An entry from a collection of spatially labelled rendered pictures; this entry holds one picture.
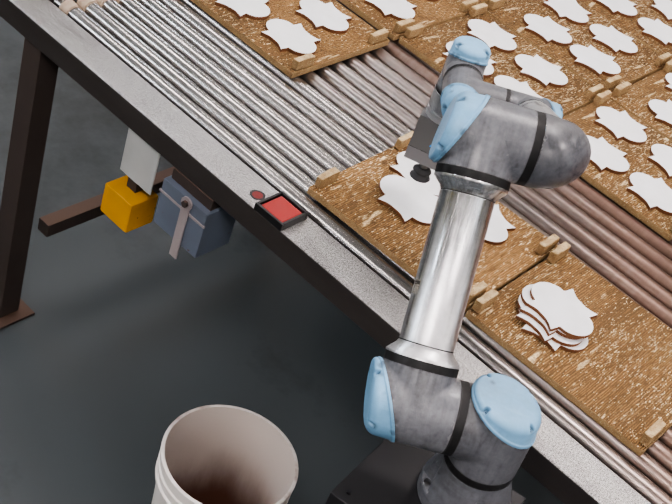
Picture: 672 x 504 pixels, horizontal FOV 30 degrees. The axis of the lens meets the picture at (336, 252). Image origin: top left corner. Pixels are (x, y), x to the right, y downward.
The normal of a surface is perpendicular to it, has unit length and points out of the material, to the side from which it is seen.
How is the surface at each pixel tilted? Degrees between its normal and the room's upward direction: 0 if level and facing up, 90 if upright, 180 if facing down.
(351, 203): 0
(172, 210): 90
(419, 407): 51
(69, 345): 0
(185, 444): 87
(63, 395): 0
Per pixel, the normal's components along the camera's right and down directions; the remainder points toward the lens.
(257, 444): -0.51, 0.38
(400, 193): 0.29, -0.68
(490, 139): 0.07, 0.02
